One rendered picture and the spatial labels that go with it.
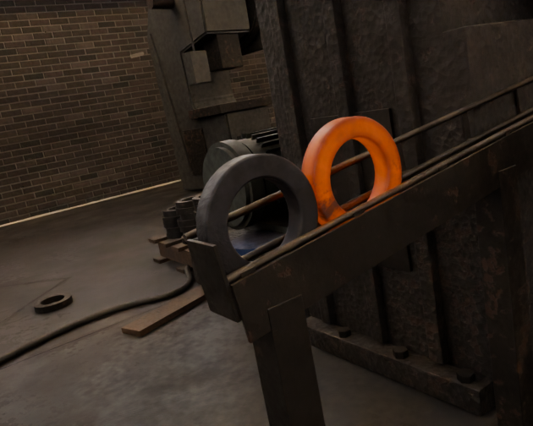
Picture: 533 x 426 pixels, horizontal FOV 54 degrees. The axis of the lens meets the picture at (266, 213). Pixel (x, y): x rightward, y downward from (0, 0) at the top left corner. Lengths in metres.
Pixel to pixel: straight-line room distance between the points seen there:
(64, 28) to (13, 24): 0.56
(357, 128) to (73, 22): 6.44
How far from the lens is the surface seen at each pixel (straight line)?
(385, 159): 0.86
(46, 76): 6.91
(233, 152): 2.11
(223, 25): 5.53
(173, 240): 3.03
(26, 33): 6.96
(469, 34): 1.19
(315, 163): 0.76
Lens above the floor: 0.79
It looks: 11 degrees down
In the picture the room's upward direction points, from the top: 11 degrees counter-clockwise
